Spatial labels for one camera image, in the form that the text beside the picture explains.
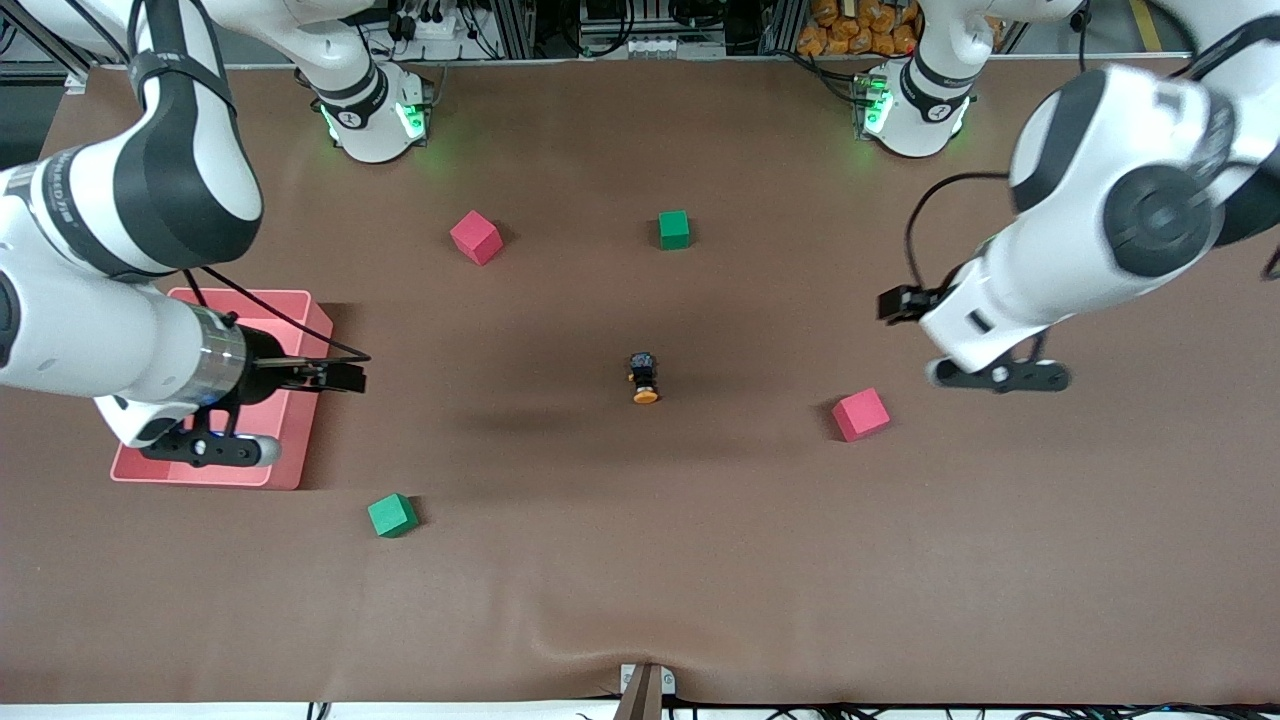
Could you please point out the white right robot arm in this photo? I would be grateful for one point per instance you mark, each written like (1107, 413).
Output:
(90, 340)

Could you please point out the aluminium frame post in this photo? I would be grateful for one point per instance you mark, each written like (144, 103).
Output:
(782, 25)
(520, 30)

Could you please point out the pink foam cube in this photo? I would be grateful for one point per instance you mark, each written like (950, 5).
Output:
(860, 417)
(476, 240)

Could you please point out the bag of orange items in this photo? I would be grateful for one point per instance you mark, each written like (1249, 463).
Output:
(850, 30)

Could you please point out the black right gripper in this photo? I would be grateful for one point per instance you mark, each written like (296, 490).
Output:
(266, 362)

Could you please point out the green foam cube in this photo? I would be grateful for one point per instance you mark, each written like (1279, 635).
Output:
(674, 232)
(392, 517)

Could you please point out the aluminium frame corner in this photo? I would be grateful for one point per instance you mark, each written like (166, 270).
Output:
(75, 82)

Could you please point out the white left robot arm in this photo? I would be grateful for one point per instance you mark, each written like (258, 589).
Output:
(1020, 290)

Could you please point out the pink plastic tray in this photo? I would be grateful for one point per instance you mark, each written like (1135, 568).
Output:
(295, 450)

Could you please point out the metal table edge bracket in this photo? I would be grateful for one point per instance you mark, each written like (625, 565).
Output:
(645, 690)

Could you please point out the long white power strip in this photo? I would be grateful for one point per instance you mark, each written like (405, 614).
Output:
(650, 47)

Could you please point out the orange cap push button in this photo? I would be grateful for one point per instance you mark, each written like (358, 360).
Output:
(644, 375)

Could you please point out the white power strip with plugs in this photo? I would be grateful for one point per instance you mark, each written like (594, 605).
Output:
(440, 30)

